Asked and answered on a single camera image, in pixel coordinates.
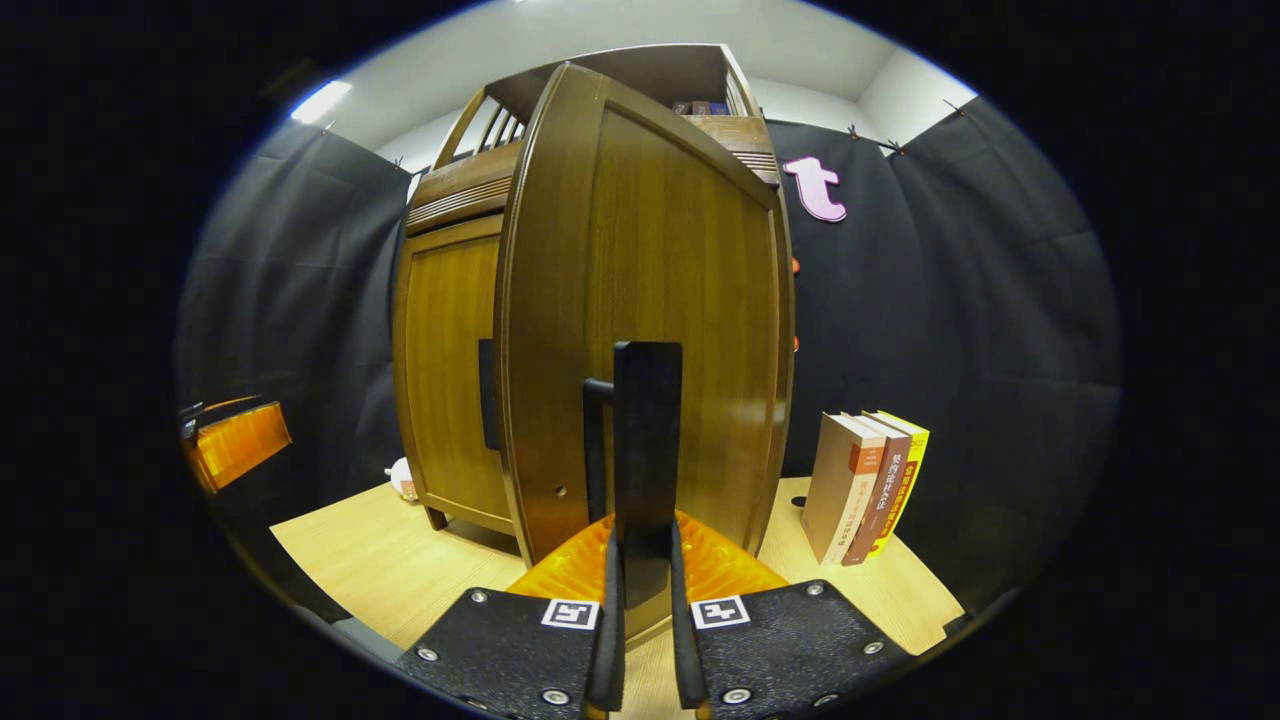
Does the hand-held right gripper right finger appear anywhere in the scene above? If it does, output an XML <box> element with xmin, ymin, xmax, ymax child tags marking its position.
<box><xmin>668</xmin><ymin>510</ymin><xmax>916</xmax><ymax>713</ymax></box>

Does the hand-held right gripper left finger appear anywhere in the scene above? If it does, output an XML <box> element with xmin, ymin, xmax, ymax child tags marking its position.
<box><xmin>395</xmin><ymin>510</ymin><xmax>626</xmax><ymax>716</ymax></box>

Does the wooden shoe cabinet door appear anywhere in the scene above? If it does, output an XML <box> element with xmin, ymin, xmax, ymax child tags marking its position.
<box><xmin>495</xmin><ymin>62</ymin><xmax>796</xmax><ymax>641</ymax></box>
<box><xmin>393</xmin><ymin>215</ymin><xmax>516</xmax><ymax>536</ymax></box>

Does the black door handle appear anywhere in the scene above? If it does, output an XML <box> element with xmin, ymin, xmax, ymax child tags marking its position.
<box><xmin>478</xmin><ymin>338</ymin><xmax>501</xmax><ymax>451</ymax></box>
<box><xmin>583</xmin><ymin>341</ymin><xmax>684</xmax><ymax>611</ymax></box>

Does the wooden double-door shoe cabinet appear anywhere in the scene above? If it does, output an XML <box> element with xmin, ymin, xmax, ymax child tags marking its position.
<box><xmin>393</xmin><ymin>43</ymin><xmax>798</xmax><ymax>566</ymax></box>

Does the beige book with orange band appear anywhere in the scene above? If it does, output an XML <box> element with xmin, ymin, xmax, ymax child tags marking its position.
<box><xmin>800</xmin><ymin>412</ymin><xmax>887</xmax><ymax>566</ymax></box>

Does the maroon book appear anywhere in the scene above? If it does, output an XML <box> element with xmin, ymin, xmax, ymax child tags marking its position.
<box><xmin>842</xmin><ymin>415</ymin><xmax>913</xmax><ymax>567</ymax></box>

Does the ceiling light panel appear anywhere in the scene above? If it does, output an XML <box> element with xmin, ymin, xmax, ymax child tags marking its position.
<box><xmin>290</xmin><ymin>80</ymin><xmax>353</xmax><ymax>126</ymax></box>

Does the black backdrop cloth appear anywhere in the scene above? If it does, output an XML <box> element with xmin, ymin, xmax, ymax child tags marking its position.
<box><xmin>175</xmin><ymin>95</ymin><xmax>1123</xmax><ymax>611</ymax></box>

